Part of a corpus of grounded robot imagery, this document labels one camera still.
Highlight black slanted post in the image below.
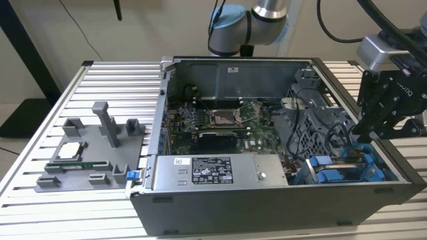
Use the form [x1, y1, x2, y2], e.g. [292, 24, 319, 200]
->
[0, 0, 62, 101]

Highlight grey metal disk bay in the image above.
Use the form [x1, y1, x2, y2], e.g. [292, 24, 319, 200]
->
[276, 67, 368, 161]

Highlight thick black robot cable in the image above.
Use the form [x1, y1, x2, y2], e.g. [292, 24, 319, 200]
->
[356, 0, 423, 66]

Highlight grey parts rack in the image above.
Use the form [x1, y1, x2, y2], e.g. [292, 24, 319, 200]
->
[34, 100, 148, 194]

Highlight black antenna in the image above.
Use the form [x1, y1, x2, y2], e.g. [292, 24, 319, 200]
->
[112, 0, 122, 22]

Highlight black graphics card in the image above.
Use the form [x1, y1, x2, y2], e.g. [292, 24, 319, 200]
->
[194, 130, 240, 155]

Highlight blue disk wire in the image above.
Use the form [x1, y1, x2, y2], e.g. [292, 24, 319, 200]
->
[343, 142, 372, 162]

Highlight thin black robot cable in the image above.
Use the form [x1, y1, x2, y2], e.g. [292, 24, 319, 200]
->
[315, 0, 368, 43]

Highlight thin locking lever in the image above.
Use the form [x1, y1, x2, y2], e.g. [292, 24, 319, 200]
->
[194, 95, 214, 114]

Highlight black RAM slot row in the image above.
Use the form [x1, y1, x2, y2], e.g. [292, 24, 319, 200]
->
[192, 98, 242, 110]
[196, 125, 250, 133]

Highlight green motherboard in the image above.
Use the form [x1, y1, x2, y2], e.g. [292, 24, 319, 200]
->
[162, 99, 288, 157]

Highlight silver power supply unit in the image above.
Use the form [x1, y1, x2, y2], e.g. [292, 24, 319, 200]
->
[142, 153, 289, 193]

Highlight hard disk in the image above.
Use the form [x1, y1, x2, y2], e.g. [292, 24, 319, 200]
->
[308, 152, 387, 183]

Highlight black flat base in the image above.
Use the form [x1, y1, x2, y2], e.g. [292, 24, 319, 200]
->
[0, 98, 53, 139]

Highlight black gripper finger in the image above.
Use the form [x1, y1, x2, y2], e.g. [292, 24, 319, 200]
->
[376, 116, 421, 140]
[352, 70, 400, 145]

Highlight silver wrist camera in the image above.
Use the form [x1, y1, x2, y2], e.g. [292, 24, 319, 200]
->
[355, 35, 411, 73]

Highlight green RAM stick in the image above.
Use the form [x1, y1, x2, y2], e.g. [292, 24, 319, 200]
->
[48, 161, 113, 170]

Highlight blue disk carrier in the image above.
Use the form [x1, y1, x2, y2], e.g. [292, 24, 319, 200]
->
[312, 167, 347, 185]

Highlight silver CPU chip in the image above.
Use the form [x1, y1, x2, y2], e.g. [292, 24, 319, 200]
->
[56, 142, 84, 162]

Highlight CPU socket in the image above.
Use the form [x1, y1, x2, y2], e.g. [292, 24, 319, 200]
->
[205, 108, 244, 128]

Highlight long black wire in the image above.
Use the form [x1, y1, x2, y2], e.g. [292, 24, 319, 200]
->
[286, 87, 335, 161]

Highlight black open PC case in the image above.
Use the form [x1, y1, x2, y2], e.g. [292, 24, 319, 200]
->
[125, 55, 427, 237]

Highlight red yellow wire bundle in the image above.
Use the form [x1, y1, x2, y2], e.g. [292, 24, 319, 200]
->
[280, 159, 301, 176]

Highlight metal socket cover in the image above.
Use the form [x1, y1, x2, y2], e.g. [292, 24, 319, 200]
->
[237, 104, 265, 124]

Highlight looped black wire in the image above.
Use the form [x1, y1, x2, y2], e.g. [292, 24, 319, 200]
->
[324, 122, 356, 157]

